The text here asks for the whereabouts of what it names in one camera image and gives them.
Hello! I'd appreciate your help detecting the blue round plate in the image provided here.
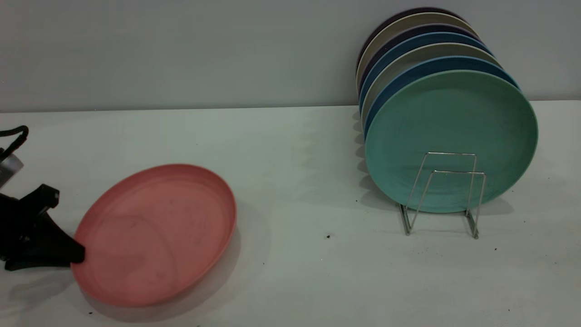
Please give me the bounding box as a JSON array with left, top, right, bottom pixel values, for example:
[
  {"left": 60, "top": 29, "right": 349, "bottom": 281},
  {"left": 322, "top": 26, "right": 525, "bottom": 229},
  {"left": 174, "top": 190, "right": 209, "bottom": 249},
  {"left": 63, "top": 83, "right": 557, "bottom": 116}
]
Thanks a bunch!
[
  {"left": 359, "top": 32, "right": 495, "bottom": 114},
  {"left": 363, "top": 55, "right": 520, "bottom": 139}
]

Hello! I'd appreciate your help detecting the beige round plate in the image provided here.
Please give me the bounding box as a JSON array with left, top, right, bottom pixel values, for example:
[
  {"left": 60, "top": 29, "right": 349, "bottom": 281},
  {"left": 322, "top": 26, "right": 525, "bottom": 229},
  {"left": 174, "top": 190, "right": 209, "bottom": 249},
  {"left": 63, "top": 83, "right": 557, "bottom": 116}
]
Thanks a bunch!
[{"left": 356, "top": 12, "right": 482, "bottom": 94}]

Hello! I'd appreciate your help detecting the green round plate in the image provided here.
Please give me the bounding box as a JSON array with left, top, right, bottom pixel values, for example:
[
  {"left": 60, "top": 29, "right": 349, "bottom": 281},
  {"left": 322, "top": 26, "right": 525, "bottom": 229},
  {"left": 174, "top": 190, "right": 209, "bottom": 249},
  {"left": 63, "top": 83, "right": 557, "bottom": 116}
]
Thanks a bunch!
[{"left": 364, "top": 69, "right": 539, "bottom": 214}]

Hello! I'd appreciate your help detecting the pink round plate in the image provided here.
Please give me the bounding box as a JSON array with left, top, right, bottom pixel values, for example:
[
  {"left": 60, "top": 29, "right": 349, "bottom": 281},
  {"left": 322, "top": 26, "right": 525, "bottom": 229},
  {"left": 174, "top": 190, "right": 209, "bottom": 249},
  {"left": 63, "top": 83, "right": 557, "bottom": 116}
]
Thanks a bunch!
[{"left": 70, "top": 163, "right": 237, "bottom": 308}]

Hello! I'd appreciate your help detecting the silver wire plate rack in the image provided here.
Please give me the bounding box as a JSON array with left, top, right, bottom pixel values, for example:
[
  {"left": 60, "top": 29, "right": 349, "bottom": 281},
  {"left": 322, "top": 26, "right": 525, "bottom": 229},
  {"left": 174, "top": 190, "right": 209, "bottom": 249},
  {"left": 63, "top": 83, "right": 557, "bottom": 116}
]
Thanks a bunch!
[{"left": 399, "top": 152, "right": 486, "bottom": 240}]

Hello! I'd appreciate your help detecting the dark navy round plate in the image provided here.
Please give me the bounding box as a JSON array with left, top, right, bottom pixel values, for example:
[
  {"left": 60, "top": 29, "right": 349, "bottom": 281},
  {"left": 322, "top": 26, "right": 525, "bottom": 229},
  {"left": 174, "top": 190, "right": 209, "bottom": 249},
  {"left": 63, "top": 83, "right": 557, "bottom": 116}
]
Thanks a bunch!
[{"left": 359, "top": 24, "right": 483, "bottom": 98}]

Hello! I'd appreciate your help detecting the pale grey round plate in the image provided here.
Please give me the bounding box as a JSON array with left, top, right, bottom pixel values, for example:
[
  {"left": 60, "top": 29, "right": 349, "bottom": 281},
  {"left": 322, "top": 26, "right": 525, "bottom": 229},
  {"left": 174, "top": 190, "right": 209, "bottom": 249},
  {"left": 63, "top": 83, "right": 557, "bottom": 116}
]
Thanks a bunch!
[{"left": 361, "top": 43, "right": 502, "bottom": 125}]

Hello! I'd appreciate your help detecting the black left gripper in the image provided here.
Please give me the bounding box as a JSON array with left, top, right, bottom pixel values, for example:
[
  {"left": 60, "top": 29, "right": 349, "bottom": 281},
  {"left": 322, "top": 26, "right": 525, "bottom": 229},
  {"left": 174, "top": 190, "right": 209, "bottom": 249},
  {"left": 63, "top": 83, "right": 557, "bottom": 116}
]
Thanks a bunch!
[{"left": 0, "top": 184, "right": 85, "bottom": 272}]

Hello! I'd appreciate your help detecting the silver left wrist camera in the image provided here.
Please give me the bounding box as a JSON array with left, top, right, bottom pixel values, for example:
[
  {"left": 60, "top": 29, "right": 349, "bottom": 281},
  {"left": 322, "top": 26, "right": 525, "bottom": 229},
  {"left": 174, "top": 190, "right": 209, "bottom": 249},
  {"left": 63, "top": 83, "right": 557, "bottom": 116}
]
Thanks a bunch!
[{"left": 0, "top": 152, "right": 23, "bottom": 188}]

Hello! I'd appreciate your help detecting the black cable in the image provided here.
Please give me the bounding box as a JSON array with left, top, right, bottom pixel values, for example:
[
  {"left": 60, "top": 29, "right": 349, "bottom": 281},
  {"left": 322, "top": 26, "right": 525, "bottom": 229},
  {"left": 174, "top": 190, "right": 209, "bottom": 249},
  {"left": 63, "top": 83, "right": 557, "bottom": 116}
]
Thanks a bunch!
[{"left": 0, "top": 126, "right": 29, "bottom": 160}]

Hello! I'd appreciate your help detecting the dark purple round plate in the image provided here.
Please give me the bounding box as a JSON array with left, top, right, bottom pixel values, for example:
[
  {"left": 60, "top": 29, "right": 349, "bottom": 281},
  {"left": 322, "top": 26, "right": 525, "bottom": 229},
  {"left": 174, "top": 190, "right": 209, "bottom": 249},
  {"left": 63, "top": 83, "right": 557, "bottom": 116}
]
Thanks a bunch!
[{"left": 358, "top": 7, "right": 466, "bottom": 69}]

